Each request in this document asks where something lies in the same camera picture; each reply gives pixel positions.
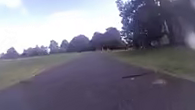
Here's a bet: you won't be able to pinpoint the row of distant trees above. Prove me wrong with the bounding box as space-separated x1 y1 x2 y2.
0 25 128 61

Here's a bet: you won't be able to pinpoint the dark asphalt path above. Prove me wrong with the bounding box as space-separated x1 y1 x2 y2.
0 42 195 110

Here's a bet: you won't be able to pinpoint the dark stick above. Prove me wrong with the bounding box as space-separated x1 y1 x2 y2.
121 72 149 80

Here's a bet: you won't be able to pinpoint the large dark trees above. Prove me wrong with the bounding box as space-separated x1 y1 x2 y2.
115 0 195 52

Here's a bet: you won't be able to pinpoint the grass verge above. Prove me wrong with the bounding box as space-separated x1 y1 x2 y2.
103 42 195 92

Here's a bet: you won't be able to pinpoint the grass field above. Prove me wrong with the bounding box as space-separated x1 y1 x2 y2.
0 51 89 94

